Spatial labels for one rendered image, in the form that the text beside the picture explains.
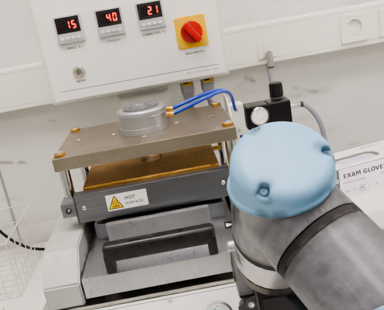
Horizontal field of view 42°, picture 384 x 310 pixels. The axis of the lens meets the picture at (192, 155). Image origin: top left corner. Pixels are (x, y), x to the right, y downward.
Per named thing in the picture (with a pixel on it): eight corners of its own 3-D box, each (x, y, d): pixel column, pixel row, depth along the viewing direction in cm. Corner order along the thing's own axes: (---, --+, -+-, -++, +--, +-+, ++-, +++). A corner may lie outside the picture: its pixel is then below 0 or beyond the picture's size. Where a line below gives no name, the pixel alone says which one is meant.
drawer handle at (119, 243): (108, 267, 68) (101, 241, 67) (216, 246, 69) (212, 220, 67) (107, 275, 66) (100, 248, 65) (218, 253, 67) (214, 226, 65)
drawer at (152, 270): (107, 215, 96) (98, 178, 93) (220, 194, 96) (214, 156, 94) (87, 304, 67) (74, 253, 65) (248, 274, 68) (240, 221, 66)
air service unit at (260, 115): (233, 162, 100) (222, 89, 96) (304, 149, 100) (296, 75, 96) (237, 170, 95) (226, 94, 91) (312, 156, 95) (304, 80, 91)
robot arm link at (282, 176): (277, 230, 31) (202, 143, 36) (272, 298, 40) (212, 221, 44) (373, 169, 33) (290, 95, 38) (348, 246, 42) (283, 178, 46)
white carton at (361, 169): (304, 187, 127) (301, 160, 125) (383, 165, 132) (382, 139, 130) (329, 203, 116) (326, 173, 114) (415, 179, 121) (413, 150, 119)
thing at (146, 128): (87, 166, 98) (71, 102, 94) (243, 138, 99) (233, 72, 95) (66, 217, 75) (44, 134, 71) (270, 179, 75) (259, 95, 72)
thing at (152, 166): (100, 174, 92) (88, 125, 89) (219, 153, 92) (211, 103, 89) (88, 212, 75) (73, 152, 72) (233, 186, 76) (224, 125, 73)
